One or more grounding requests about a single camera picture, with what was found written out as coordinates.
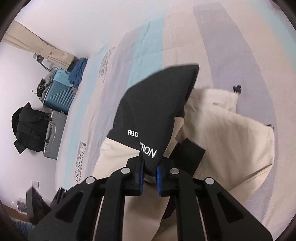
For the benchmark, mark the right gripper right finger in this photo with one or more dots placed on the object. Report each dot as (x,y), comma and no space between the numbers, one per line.
(205,210)

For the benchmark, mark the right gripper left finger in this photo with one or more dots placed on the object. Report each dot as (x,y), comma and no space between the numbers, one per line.
(93,209)

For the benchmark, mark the cream and black hooded jacket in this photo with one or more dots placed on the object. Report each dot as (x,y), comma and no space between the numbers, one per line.
(199,129)

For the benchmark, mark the grey hard suitcase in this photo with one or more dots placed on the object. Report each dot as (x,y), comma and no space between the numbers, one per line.
(54,134)

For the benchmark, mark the black backpack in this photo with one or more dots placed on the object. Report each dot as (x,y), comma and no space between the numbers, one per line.
(30,128)

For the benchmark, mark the teal hard suitcase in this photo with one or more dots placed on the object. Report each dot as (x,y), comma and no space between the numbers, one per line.
(58,97)

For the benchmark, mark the clutter pile with headphones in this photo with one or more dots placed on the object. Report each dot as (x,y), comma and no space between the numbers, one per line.
(44,85)

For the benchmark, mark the dark blue crumpled cloth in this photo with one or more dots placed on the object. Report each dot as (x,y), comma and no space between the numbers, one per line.
(76,74)

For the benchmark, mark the light blue folded towel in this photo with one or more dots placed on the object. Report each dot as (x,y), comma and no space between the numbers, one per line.
(62,77)

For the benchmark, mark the blue desk lamp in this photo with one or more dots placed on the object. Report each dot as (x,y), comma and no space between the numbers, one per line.
(39,59)

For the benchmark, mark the striped bed sheet mattress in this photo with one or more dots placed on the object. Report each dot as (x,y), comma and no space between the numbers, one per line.
(242,47)

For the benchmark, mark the left beige curtain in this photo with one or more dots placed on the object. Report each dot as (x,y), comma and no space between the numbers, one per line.
(22,38)

